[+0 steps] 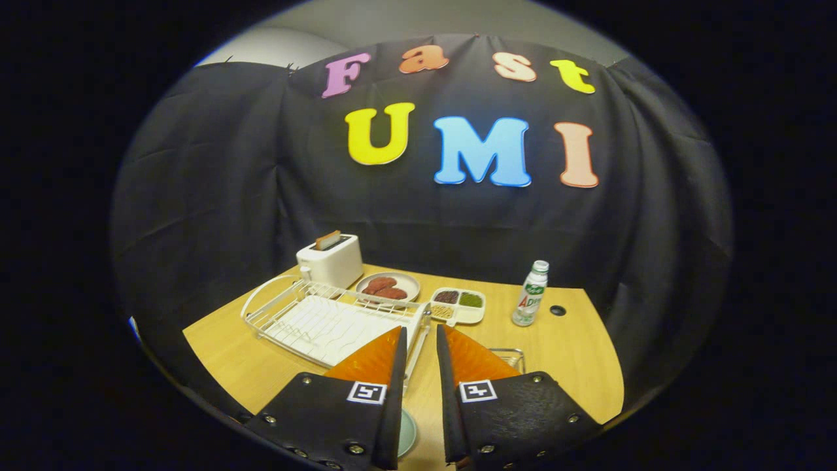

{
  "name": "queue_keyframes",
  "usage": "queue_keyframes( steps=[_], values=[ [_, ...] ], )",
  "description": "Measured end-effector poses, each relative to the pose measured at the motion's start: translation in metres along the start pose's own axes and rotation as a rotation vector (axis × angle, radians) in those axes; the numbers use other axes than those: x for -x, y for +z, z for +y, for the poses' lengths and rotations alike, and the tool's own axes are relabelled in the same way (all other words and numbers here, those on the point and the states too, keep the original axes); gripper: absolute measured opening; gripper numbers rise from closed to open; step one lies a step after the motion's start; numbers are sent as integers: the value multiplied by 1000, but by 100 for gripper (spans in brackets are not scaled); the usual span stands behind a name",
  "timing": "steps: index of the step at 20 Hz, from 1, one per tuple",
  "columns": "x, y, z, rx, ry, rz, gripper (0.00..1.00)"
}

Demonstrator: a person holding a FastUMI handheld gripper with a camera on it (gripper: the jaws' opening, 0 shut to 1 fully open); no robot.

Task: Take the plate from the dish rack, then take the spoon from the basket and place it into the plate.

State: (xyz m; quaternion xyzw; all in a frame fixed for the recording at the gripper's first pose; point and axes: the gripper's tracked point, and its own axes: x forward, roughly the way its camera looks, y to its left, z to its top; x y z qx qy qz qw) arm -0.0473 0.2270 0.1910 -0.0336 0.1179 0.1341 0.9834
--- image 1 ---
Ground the white divided bean tray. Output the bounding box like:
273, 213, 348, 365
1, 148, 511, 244
429, 287, 487, 326

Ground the white toaster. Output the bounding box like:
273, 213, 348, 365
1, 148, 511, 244
296, 234, 364, 290

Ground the black backdrop cloth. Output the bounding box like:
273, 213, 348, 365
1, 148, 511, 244
111, 33, 733, 419

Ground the white drink bottle green label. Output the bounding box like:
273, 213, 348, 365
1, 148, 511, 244
511, 260, 550, 327

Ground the white wire dish rack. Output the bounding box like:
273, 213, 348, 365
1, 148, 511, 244
240, 274, 432, 396

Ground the pale green plate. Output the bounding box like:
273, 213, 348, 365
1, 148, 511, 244
398, 409, 418, 459

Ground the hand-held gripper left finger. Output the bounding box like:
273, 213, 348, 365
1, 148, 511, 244
243, 326, 409, 471

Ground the beige round plate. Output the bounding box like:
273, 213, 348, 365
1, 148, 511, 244
356, 271, 421, 307

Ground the metal wire basket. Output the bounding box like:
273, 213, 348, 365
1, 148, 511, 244
487, 347, 526, 375

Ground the white drip tray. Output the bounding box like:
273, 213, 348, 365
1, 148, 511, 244
262, 296, 419, 368

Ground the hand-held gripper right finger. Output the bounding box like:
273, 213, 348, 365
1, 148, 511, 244
436, 324, 604, 469

